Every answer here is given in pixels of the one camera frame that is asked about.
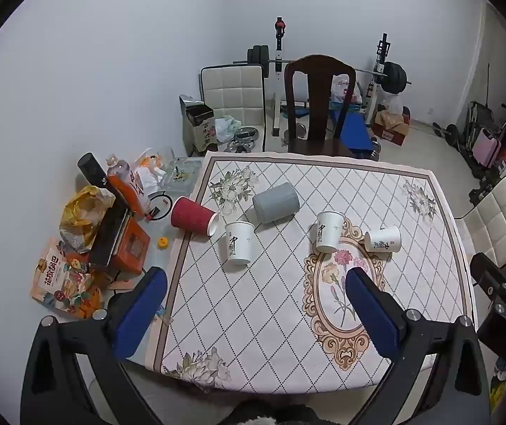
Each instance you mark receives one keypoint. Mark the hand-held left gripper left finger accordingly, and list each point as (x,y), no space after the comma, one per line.
(141,314)

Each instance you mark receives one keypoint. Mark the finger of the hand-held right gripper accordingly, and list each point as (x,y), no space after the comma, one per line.
(492,270)

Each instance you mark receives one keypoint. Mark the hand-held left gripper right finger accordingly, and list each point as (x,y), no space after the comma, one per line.
(371,314)

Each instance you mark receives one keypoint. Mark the white printed paper cup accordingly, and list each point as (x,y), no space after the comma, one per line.
(383,239)
(239,245)
(329,232)

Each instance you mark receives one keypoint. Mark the red ribbed paper cup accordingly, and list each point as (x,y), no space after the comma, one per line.
(191,214)

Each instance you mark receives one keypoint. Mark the grey cup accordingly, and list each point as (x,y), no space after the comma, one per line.
(276,203)

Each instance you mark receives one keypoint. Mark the white padded chair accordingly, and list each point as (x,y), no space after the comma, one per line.
(231,88)
(496,217)

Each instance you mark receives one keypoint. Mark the orange carton box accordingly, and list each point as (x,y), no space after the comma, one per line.
(133,250)

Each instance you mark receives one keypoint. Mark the yellow bottle cap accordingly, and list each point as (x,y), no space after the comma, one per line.
(162,243)

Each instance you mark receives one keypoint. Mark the orange snack packet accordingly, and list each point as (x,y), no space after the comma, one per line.
(63,283)

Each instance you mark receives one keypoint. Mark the black flat box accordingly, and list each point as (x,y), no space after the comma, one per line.
(109,234)

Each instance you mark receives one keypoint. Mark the floral diamond-pattern table mat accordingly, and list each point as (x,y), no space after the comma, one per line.
(257,318)

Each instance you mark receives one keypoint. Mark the yellow plastic bag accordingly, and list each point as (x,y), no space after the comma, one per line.
(82,212)

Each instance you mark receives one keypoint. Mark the pink suitcase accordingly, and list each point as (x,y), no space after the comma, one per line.
(486,146)

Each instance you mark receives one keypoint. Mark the orange drink bottle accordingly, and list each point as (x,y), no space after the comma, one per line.
(124,186)

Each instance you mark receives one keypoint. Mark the white orange plastic bag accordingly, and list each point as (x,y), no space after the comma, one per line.
(147,172)

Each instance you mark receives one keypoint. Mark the black floor dumbbell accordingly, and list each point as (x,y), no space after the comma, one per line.
(450,133)

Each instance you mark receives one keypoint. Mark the clear plastic tray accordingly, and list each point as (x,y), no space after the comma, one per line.
(184,175)

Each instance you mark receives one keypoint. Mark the black cylinder flask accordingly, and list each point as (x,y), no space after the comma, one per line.
(93,172)

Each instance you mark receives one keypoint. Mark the cardboard box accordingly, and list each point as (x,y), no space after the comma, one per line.
(392,128)

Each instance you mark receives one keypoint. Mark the blue weight bench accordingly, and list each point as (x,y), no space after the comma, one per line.
(354,130)

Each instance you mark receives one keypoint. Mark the black printed gift box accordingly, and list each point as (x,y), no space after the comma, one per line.
(197,128)

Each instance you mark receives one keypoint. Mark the metal bowls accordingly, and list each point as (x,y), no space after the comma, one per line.
(244,139)

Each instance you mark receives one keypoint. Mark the white green plastic bag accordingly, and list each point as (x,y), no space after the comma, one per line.
(226,127)

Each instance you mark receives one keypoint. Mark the black barbell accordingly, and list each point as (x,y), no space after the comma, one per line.
(394,77)

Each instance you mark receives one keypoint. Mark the dark wooden chair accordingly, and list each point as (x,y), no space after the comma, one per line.
(319,97)

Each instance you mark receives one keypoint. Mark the white red plastic bag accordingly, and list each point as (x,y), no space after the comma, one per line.
(340,88)

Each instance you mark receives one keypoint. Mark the white weight rack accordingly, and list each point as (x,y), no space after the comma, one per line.
(278,66)

